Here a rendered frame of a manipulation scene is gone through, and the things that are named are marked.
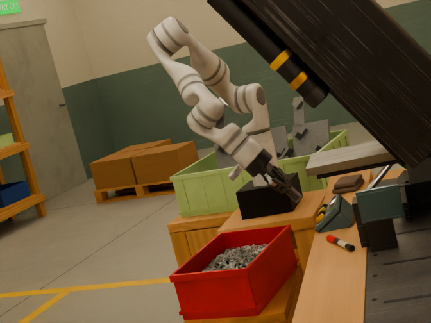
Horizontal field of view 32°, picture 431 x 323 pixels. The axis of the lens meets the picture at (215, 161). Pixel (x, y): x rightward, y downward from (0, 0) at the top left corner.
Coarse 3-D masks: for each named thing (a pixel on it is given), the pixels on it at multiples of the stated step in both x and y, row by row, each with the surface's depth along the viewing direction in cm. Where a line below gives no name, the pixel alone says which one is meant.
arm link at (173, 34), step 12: (168, 24) 208; (180, 24) 210; (156, 36) 209; (168, 36) 208; (180, 36) 208; (192, 36) 214; (168, 48) 209; (180, 48) 212; (192, 48) 214; (204, 48) 219; (192, 60) 221; (204, 60) 219; (216, 60) 223; (204, 72) 222; (216, 72) 224
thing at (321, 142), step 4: (300, 128) 295; (304, 128) 294; (292, 132) 292; (296, 132) 291; (300, 132) 294; (304, 132) 294; (296, 136) 292; (300, 136) 294; (320, 140) 289; (324, 140) 288; (312, 144) 286; (316, 144) 285; (320, 144) 289; (316, 148) 285; (320, 148) 288
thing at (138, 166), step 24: (144, 144) 842; (168, 144) 831; (192, 144) 769; (96, 168) 796; (120, 168) 780; (144, 168) 763; (168, 168) 750; (96, 192) 803; (120, 192) 832; (144, 192) 773; (168, 192) 758
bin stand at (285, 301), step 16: (288, 288) 187; (272, 304) 179; (288, 304) 179; (192, 320) 182; (208, 320) 180; (224, 320) 177; (240, 320) 176; (256, 320) 175; (272, 320) 174; (288, 320) 175
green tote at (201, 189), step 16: (336, 144) 286; (208, 160) 321; (288, 160) 269; (304, 160) 266; (176, 176) 291; (192, 176) 288; (208, 176) 285; (224, 176) 282; (240, 176) 280; (304, 176) 268; (176, 192) 294; (192, 192) 290; (208, 192) 287; (224, 192) 284; (192, 208) 292; (208, 208) 289; (224, 208) 286
